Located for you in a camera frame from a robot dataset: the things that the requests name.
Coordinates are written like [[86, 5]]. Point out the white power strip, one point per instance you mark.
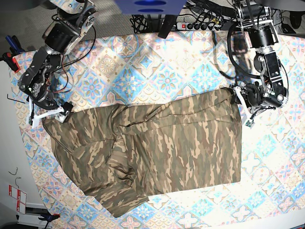
[[191, 26]]

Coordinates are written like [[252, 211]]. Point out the black hex key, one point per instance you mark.
[[11, 99]]

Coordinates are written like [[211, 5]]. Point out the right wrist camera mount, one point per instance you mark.
[[34, 119]]

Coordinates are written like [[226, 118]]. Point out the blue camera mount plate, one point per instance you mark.
[[171, 7]]

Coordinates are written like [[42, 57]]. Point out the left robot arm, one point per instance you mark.
[[268, 89]]

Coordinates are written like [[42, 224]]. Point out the orange blue bottom clamp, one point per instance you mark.
[[48, 217]]

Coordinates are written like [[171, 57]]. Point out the camouflage T-shirt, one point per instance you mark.
[[121, 154]]

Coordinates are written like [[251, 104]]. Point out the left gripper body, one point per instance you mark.
[[256, 97]]

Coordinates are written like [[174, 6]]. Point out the red white paper label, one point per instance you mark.
[[19, 199]]

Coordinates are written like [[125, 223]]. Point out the black center post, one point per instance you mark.
[[167, 25]]

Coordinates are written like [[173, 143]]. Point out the red black table clamp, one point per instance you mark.
[[11, 61]]

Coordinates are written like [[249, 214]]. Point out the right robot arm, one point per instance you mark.
[[70, 24]]

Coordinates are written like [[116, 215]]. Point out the patterned tile tablecloth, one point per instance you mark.
[[147, 69]]

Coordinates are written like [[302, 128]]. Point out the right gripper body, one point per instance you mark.
[[45, 101]]

